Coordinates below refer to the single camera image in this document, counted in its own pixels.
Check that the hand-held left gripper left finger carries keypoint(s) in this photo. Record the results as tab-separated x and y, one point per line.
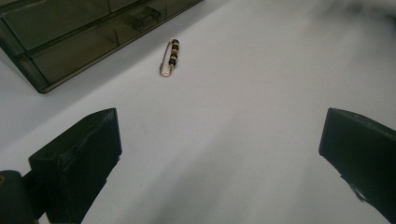
77	161

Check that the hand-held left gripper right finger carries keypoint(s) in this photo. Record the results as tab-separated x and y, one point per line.
364	149

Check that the smoky transparent drawer box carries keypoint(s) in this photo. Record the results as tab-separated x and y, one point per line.
71	37

